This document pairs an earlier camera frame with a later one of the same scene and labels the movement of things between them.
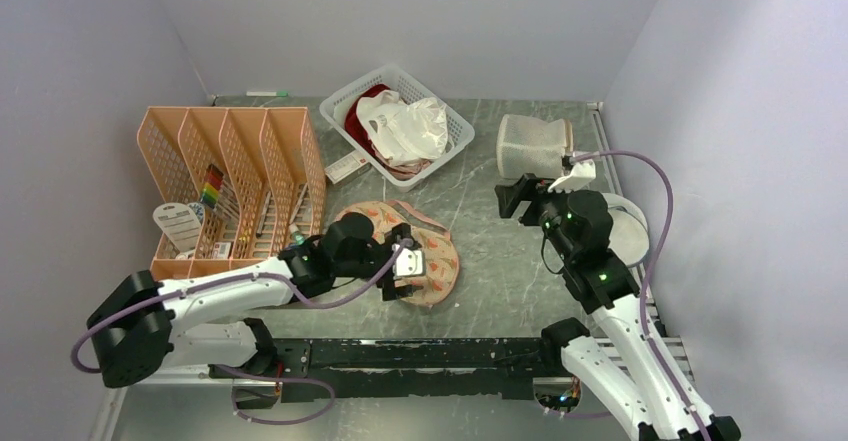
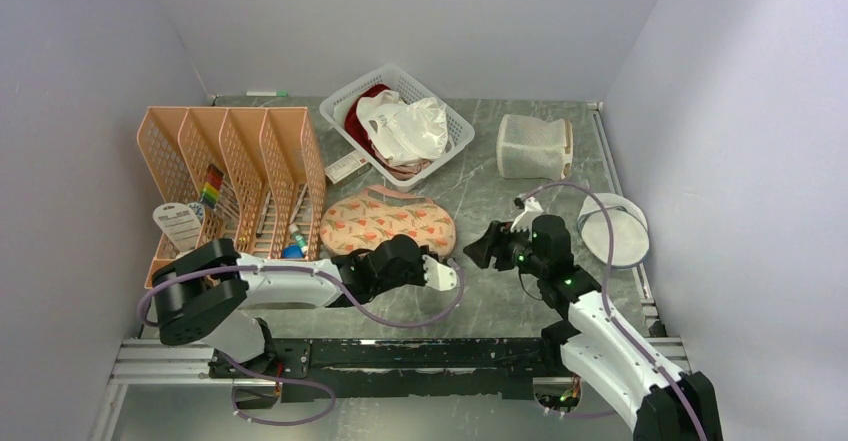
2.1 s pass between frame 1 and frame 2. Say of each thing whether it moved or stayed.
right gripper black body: moved
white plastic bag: stayed
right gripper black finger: moved
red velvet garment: stayed
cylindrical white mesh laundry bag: stayed
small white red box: stayed
